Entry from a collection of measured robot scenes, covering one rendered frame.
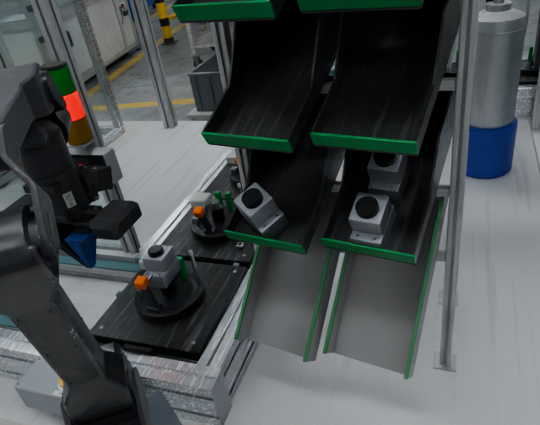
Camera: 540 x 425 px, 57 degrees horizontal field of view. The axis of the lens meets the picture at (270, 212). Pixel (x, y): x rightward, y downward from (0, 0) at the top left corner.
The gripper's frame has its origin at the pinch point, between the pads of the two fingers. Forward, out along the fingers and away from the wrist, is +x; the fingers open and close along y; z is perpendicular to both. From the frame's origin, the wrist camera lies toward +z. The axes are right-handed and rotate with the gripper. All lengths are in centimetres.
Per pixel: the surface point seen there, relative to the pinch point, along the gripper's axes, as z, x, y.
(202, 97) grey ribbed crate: 204, 55, 91
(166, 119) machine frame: 128, 36, 68
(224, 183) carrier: 66, 29, 13
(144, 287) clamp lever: 12.7, 19.3, 4.0
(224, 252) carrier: 35.7, 28.5, -0.2
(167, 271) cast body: 18.7, 20.1, 2.8
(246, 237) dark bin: 11.6, 5.0, -18.9
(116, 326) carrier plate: 10.6, 28.5, 11.9
